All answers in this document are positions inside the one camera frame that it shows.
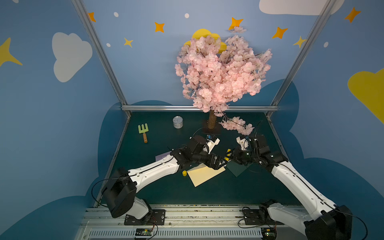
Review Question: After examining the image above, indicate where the rear aluminium frame bar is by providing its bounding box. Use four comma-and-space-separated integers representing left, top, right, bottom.
121, 104, 279, 113

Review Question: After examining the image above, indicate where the purple envelope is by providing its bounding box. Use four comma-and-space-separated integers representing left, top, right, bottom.
155, 151, 173, 162

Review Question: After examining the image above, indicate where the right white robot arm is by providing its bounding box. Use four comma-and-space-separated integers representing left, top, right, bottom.
226, 135, 353, 240

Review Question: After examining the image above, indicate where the right small circuit board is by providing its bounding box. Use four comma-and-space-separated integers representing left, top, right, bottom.
261, 228, 277, 240

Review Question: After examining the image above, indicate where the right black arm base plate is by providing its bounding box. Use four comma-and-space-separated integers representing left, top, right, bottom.
242, 208, 283, 226

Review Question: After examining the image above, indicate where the pink cherry blossom tree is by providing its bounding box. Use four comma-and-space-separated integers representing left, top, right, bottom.
175, 27, 273, 119

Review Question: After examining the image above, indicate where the left aluminium frame post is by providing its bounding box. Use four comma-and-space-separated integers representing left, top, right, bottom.
72, 0, 128, 105

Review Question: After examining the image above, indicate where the small circuit board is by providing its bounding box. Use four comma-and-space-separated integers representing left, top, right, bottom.
134, 228, 153, 239
261, 228, 277, 240

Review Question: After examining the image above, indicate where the aluminium mounting rail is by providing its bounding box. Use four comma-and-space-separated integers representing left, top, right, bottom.
75, 205, 305, 240

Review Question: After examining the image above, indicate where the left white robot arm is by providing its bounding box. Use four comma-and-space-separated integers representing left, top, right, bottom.
102, 136, 228, 220

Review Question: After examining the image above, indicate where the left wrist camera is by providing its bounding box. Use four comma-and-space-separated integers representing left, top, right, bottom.
204, 135, 220, 154

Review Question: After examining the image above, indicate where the green toy garden rake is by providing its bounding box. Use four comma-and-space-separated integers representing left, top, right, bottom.
138, 123, 149, 144

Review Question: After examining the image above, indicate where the fallen pink blossom branch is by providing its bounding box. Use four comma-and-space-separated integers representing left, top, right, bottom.
220, 117, 255, 136

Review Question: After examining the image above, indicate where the right aluminium frame post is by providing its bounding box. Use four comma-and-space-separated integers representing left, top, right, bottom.
271, 0, 337, 109

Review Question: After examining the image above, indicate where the cream yellow envelope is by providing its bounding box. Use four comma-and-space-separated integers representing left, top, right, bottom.
187, 164, 226, 187

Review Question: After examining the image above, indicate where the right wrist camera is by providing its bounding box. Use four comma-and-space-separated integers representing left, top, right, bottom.
236, 137, 250, 151

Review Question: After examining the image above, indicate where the dark green envelope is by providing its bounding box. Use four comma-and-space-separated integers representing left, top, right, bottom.
226, 161, 252, 177

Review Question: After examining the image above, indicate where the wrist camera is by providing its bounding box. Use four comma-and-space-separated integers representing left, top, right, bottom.
204, 135, 220, 154
236, 137, 250, 151

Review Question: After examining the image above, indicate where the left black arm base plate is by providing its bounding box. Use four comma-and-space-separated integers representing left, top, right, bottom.
124, 209, 166, 226

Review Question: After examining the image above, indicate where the yellow glue stick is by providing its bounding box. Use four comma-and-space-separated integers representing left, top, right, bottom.
224, 149, 233, 162

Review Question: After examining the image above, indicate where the aluminium frame post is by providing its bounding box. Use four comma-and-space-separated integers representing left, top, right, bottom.
271, 0, 337, 109
72, 0, 128, 105

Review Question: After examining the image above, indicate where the left small circuit board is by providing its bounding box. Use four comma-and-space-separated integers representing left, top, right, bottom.
134, 228, 153, 239

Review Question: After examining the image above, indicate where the silver tin can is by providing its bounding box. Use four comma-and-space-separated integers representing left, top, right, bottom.
173, 116, 184, 129

